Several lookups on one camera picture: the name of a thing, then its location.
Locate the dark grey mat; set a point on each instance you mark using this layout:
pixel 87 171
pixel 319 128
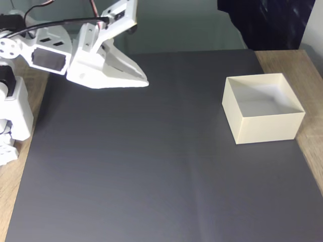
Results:
pixel 151 176

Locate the pale green door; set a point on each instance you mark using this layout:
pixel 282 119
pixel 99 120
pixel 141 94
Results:
pixel 70 10

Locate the white open box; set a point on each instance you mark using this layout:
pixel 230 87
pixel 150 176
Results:
pixel 267 127

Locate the black cloth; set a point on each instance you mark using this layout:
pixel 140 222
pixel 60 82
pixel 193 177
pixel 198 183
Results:
pixel 270 22

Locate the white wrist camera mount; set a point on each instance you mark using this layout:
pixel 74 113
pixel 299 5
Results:
pixel 126 17

